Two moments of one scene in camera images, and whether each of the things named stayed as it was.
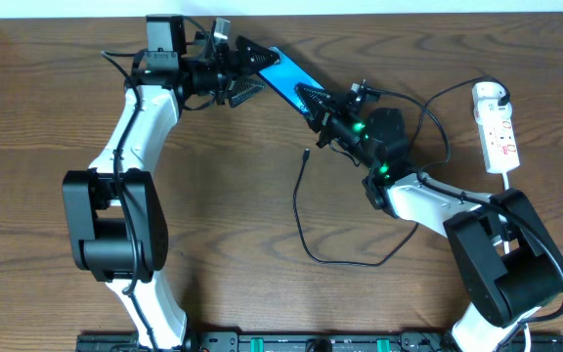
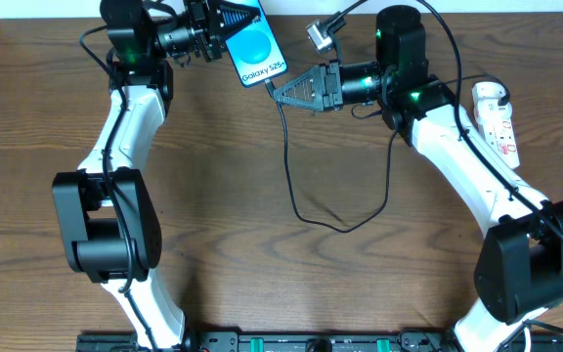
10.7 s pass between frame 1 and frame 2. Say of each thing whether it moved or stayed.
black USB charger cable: moved
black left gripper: moved
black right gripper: moved
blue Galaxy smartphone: moved
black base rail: stayed
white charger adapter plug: stayed
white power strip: stayed
